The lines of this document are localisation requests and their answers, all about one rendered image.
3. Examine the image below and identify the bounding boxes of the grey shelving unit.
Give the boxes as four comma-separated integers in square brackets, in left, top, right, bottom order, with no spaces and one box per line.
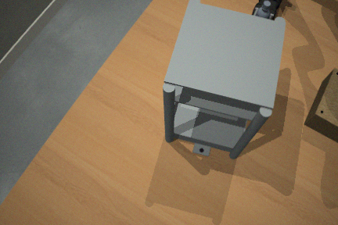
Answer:
[163,0,286,159]

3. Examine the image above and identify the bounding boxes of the dark grey cylinder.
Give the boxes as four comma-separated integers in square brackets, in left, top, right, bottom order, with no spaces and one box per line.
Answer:
[256,1,271,19]

